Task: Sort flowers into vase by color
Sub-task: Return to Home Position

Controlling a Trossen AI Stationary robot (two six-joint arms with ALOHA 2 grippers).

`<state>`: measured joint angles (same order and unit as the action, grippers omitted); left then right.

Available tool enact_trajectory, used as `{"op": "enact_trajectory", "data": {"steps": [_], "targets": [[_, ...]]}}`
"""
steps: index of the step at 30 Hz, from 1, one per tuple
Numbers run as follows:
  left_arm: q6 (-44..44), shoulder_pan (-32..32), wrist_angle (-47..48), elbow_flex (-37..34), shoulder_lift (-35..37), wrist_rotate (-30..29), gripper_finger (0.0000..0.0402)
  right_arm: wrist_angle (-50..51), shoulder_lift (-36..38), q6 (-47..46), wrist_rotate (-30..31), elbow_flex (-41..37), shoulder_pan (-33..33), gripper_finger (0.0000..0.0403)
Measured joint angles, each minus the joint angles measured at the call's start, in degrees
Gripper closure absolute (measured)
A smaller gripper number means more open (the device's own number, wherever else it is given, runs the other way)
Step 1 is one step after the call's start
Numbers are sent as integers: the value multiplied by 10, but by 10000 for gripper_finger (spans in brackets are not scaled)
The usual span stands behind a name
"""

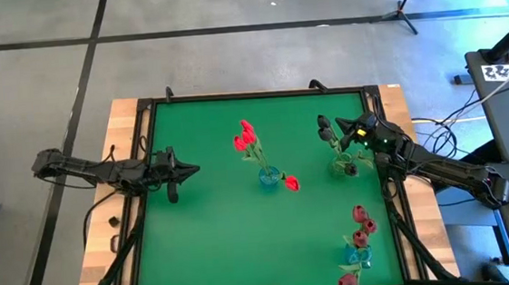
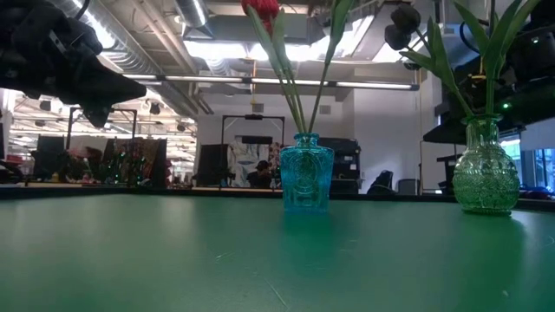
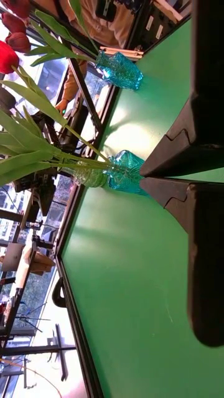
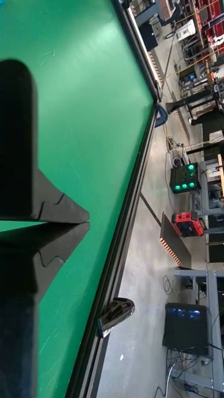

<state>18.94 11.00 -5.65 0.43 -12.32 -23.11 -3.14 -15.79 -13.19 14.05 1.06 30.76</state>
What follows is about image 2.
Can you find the black gantry frame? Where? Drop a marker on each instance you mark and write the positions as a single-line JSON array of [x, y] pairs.
[[126, 111], [253, 117]]

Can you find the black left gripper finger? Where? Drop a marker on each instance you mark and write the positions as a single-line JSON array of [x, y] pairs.
[[97, 116], [112, 86]]

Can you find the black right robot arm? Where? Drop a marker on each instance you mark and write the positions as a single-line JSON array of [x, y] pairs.
[[533, 60]]

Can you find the green glass vase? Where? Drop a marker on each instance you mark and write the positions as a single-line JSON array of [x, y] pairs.
[[485, 177]]

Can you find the black artificial tulip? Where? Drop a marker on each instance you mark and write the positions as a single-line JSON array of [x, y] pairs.
[[405, 18], [490, 82], [396, 38]]

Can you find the black panel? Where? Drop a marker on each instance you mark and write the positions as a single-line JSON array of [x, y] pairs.
[[212, 164]]

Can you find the ceiling light strip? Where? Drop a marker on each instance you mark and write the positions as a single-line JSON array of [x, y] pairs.
[[282, 81]]

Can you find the red artificial tulip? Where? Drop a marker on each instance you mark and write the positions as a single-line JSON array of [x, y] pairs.
[[260, 8], [279, 39]]

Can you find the silver ventilation duct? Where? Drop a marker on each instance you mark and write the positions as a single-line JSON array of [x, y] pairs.
[[191, 11], [130, 47]]

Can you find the black cabinet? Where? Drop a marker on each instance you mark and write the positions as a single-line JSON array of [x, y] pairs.
[[344, 164]]

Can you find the blue glass vase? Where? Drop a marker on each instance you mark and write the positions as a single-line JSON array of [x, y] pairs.
[[305, 177]]

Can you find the person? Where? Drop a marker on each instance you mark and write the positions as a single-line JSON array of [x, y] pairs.
[[261, 175]]

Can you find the white teal patterned cloth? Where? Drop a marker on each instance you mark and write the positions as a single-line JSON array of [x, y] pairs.
[[243, 160]]

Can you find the green table mat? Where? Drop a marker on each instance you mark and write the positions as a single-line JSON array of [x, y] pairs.
[[173, 260]]

